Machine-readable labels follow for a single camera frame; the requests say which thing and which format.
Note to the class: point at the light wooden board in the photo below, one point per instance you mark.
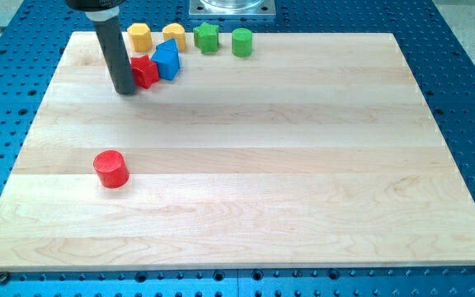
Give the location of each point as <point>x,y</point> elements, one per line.
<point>317,150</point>

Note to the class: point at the red star block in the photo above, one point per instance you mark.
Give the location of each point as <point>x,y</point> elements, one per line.
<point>145,71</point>

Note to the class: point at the green cylinder block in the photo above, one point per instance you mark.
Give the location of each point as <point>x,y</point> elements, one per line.
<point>242,42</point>

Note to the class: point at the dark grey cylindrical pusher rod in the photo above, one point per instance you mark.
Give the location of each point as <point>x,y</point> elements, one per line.
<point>117,60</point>

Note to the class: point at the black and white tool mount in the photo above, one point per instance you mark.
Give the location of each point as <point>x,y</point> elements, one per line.
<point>97,10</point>

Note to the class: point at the green star block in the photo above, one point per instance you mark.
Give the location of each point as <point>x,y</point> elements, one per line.
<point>206,38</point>

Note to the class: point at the blue pentagon block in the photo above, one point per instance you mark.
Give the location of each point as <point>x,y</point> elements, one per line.
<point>166,57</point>

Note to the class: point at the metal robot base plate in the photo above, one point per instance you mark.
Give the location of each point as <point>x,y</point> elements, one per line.
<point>232,9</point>

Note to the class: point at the blue perforated table plate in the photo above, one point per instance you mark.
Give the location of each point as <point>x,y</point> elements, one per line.
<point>438,42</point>

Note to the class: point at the red cylinder block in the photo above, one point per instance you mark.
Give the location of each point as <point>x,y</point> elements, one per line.
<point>111,169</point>

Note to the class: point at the yellow heart block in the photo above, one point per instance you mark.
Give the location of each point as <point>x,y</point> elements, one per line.
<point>177,32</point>

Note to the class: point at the yellow hexagon block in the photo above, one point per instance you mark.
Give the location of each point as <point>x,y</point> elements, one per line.
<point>140,36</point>

